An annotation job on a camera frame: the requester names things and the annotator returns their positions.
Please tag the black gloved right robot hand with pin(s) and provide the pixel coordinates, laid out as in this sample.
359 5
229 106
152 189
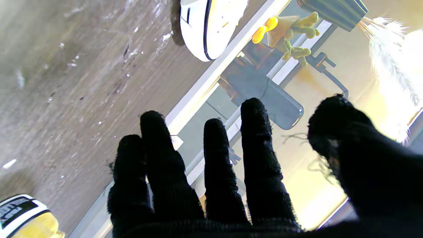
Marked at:
380 185

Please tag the orange canvas sneaker with laces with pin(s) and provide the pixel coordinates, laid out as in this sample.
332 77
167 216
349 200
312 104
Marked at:
198 33

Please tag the white pampas grass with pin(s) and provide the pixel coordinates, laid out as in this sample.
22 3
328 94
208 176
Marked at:
390 56

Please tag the black kitchen faucet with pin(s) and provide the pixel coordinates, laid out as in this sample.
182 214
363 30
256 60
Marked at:
322 62

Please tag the dark low stand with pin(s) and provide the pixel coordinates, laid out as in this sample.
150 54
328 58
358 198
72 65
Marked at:
257 56

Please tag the dark green ribbed vase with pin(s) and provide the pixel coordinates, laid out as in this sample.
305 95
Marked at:
333 11

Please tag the yellow cactus ornament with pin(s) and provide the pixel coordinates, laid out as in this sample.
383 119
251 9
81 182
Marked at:
281 28

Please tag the yellow oval fruit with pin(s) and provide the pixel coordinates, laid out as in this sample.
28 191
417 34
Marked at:
271 23
259 34

